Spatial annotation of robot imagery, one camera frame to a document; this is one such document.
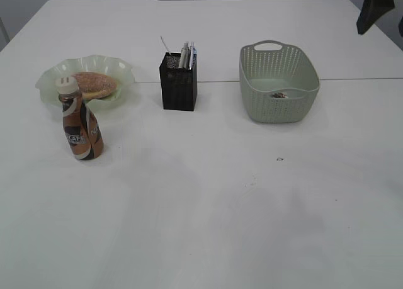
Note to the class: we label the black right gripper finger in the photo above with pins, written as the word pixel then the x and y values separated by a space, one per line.
pixel 371 11

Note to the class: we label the clear plastic ruler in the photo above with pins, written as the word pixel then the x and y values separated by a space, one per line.
pixel 165 46

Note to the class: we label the round sugared bread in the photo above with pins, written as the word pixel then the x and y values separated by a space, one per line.
pixel 95 85

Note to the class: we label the beige ballpoint pen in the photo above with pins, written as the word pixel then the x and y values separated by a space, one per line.
pixel 183 56

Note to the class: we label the blue grey ballpoint pen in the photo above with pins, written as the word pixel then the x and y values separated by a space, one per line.
pixel 192 56

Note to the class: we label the paper piece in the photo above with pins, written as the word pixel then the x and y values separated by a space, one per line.
pixel 280 95

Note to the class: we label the brown coffee bottle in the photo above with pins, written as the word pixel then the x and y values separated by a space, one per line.
pixel 79 123

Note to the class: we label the pale green wavy plate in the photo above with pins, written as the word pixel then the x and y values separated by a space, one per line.
pixel 116 68

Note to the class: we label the black mesh pen holder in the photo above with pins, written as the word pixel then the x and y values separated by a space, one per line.
pixel 178 86

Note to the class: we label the pale green woven basket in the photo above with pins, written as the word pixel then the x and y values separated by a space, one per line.
pixel 269 67

